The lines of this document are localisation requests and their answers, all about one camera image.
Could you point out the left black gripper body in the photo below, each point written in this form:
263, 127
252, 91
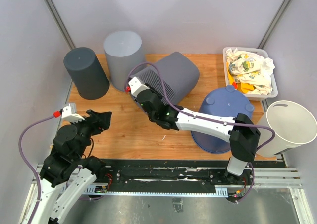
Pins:
86, 128

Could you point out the light grey round bin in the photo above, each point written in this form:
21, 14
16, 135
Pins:
123, 51

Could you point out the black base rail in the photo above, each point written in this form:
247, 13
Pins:
169, 176

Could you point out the blue plastic bucket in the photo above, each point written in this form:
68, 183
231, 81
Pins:
224, 102

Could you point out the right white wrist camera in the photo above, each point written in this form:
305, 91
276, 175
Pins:
135, 86

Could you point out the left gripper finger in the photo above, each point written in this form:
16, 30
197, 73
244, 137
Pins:
92, 115
103, 120

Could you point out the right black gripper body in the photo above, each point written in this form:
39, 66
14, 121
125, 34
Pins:
151, 118

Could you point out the white round bin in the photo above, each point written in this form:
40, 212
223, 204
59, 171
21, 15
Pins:
293, 124

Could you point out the grey mesh square bin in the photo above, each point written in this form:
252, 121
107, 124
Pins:
179, 74

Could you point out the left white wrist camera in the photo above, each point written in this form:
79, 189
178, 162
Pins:
69, 113

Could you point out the dark grey cylindrical bin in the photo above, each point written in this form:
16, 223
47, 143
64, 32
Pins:
87, 73

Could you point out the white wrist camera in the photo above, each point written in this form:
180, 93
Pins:
135, 86
69, 113

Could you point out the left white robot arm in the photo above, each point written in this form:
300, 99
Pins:
65, 174

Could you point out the patterned crumpled cloths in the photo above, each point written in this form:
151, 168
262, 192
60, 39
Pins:
250, 70

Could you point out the white plastic basket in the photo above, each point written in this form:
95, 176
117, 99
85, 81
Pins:
270, 85

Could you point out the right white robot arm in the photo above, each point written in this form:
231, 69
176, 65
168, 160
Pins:
239, 132

